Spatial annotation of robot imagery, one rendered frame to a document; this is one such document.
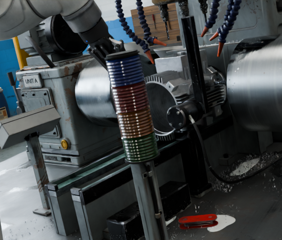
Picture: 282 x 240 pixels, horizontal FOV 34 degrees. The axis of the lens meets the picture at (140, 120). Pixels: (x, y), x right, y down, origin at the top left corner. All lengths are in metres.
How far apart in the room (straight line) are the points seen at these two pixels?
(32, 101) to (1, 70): 6.30
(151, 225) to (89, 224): 0.25
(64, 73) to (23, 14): 0.49
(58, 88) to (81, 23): 0.51
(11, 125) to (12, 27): 0.25
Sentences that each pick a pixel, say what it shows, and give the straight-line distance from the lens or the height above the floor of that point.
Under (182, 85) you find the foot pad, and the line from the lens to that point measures 1.26.
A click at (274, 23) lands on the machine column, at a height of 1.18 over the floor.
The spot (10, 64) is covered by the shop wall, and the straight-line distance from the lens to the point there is 8.20.
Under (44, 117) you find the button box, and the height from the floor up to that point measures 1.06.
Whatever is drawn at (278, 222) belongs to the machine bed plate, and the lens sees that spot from 1.04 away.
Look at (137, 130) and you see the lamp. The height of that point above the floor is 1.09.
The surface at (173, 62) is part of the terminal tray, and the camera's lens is 1.33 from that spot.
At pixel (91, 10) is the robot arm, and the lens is 1.18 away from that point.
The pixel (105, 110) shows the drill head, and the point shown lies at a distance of 1.51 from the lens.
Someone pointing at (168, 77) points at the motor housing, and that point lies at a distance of 1.28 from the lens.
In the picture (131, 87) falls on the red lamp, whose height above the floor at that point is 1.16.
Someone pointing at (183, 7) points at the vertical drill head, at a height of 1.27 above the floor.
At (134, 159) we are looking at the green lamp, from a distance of 0.80.
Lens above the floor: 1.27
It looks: 12 degrees down
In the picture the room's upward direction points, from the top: 11 degrees counter-clockwise
